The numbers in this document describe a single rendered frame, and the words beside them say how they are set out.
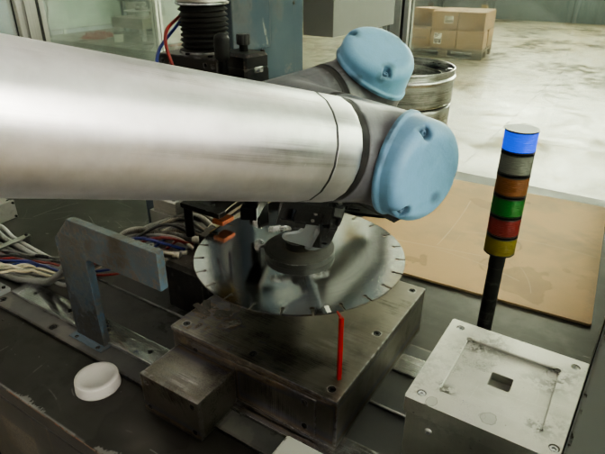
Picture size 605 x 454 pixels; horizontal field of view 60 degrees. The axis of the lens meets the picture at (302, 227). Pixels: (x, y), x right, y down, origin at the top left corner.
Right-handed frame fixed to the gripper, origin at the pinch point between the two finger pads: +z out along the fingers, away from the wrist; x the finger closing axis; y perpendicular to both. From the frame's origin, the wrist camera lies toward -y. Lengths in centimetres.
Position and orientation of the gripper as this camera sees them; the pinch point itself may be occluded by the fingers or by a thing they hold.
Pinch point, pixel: (313, 242)
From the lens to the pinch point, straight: 78.9
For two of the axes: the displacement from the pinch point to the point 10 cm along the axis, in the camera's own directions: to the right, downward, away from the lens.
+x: -0.1, 8.3, -5.5
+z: -2.2, 5.4, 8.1
